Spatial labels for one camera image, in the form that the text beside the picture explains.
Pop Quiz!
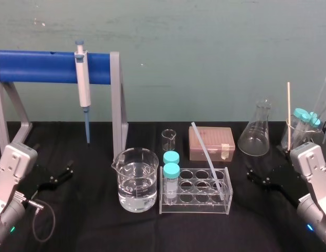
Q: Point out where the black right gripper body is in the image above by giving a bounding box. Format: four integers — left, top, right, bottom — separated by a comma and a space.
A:
267, 161, 301, 209

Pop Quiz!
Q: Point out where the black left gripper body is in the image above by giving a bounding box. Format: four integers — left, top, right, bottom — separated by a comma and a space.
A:
22, 156, 58, 203

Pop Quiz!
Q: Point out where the translucent white stirring rod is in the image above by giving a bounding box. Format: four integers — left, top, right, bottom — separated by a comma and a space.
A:
191, 121, 224, 190

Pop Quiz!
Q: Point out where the clear beaker holding tubes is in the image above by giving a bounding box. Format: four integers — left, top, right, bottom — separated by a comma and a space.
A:
280, 117, 326, 156

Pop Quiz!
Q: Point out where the clear glass conical flask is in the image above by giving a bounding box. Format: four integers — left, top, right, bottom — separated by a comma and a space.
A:
237, 99, 271, 156

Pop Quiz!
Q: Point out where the thin wooden stick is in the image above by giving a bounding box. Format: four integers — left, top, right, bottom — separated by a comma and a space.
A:
286, 81, 294, 152

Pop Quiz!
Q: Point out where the clear tube with teal cap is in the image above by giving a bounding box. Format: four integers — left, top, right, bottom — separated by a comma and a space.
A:
292, 108, 311, 144
163, 151, 180, 169
308, 111, 322, 137
162, 162, 181, 206

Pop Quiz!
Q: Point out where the tall clear measuring cylinder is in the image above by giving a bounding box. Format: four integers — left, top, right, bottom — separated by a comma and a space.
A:
312, 74, 326, 169

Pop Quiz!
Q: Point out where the clear acrylic tube rack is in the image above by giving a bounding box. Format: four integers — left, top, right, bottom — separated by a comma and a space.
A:
158, 166, 234, 216

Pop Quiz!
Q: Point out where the brown pipette tip box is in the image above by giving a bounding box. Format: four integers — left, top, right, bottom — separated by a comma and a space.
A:
188, 126, 236, 162

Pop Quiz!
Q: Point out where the black table cloth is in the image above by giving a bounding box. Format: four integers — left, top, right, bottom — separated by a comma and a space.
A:
0, 120, 326, 252

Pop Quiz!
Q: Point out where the large glass beaker with water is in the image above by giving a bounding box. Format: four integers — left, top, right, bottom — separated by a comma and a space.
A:
111, 147, 160, 213

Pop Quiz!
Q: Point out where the white pipette with blue tip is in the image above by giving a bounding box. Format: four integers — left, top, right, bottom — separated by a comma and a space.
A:
74, 39, 92, 145

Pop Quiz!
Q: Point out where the blue and grey pipette stand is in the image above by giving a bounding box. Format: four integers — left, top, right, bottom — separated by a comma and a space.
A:
0, 48, 130, 169

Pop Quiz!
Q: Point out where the small empty glass beaker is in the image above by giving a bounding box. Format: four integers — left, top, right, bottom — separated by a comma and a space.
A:
161, 129, 177, 153

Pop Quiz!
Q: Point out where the thin dark wrist cable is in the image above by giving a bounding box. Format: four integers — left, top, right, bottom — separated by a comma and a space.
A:
24, 199, 57, 242

